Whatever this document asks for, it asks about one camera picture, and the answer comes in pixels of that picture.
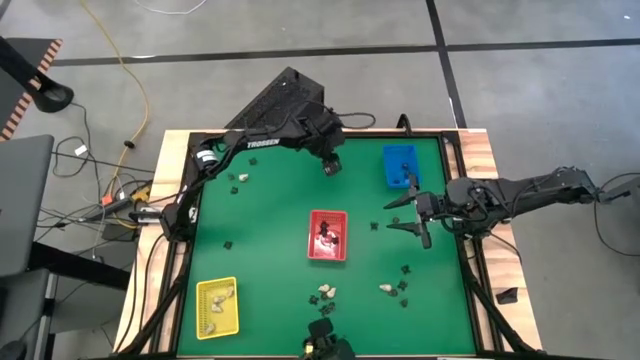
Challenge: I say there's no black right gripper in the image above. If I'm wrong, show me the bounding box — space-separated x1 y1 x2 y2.
383 173 448 250

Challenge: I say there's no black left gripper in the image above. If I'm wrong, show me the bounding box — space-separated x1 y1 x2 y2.
298 107 346 177

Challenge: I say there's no blue plastic basket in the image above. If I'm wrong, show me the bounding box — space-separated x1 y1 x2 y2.
382 144 422 190

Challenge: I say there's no red plastic basket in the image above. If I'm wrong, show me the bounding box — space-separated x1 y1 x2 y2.
306 209 349 262

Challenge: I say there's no black computer tower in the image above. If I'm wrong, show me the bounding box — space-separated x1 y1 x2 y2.
224 66 325 130

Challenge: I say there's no black wedge block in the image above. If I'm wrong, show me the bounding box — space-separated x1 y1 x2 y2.
495 287 520 306

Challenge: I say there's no green table mat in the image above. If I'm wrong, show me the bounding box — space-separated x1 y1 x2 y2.
177 138 477 357

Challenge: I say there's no yellow plastic basket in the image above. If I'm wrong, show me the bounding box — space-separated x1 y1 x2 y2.
195 276 240 341

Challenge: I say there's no grey floor device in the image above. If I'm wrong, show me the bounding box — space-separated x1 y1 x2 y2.
597 175 640 205

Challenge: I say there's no black power strip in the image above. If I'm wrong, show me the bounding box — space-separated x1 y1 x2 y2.
82 198 147 224

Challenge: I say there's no black beam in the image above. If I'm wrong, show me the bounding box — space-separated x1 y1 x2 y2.
28 241 132 292

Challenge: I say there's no black stand base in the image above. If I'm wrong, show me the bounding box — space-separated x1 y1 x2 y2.
0 35 76 114

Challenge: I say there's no grey platform striped edge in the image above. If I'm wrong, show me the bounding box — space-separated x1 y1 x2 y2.
0 38 64 142

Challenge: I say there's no grey cabinet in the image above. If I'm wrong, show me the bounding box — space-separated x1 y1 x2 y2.
0 133 56 279

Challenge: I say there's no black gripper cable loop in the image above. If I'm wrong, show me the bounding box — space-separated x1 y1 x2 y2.
333 111 377 130

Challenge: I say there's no black device cable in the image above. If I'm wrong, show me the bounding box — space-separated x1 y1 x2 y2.
593 172 640 259

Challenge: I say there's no yellow extension cable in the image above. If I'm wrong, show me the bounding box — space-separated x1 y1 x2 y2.
79 0 151 201

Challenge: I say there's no white floor cable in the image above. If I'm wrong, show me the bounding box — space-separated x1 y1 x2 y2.
133 0 209 16

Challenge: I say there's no black floor cable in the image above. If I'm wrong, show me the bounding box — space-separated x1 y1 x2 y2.
52 102 156 179

